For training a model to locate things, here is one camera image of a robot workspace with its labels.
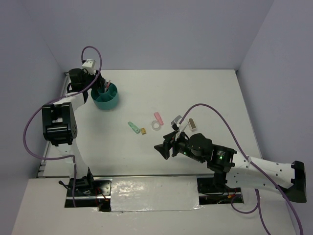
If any brown-top white eraser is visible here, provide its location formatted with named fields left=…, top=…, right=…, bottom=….
left=188, top=118, right=197, bottom=131

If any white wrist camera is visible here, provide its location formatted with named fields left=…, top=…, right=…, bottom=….
left=171, top=115, right=188, bottom=140
left=82, top=59, right=96, bottom=72

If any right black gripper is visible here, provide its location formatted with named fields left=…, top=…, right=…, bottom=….
left=154, top=128, right=205, bottom=163

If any purple cable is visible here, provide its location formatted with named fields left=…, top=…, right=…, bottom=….
left=179, top=104, right=304, bottom=235
left=23, top=46, right=102, bottom=208

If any green highlighter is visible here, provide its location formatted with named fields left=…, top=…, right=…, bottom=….
left=128, top=121, right=141, bottom=134

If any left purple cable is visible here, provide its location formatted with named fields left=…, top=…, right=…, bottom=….
left=23, top=46, right=102, bottom=208

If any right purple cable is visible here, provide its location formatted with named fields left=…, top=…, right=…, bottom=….
left=179, top=104, right=304, bottom=235

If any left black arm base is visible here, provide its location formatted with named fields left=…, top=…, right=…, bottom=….
left=65, top=180, right=112, bottom=212

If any teal round divided organizer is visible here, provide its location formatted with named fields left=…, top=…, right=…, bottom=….
left=90, top=83, right=119, bottom=111

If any yellow binder clip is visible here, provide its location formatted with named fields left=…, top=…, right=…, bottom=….
left=140, top=128, right=147, bottom=135

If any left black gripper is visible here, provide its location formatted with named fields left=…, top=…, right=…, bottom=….
left=81, top=69, right=106, bottom=90

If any clear tape roll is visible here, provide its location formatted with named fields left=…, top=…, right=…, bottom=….
left=151, top=120, right=161, bottom=131

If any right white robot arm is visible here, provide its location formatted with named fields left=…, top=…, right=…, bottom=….
left=154, top=132, right=307, bottom=203

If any silver foil sheet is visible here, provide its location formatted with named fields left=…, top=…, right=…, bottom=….
left=111, top=176, right=201, bottom=212

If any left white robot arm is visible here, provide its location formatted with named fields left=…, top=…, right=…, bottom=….
left=42, top=68, right=105, bottom=195

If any aluminium rail left edge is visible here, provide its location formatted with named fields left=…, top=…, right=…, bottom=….
left=36, top=72, right=69, bottom=178

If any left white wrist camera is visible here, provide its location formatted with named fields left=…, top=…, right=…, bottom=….
left=82, top=59, right=96, bottom=72

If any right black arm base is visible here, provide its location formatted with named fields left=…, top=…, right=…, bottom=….
left=197, top=178, right=244, bottom=205

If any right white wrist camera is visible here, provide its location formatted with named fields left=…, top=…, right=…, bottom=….
left=171, top=115, right=188, bottom=140

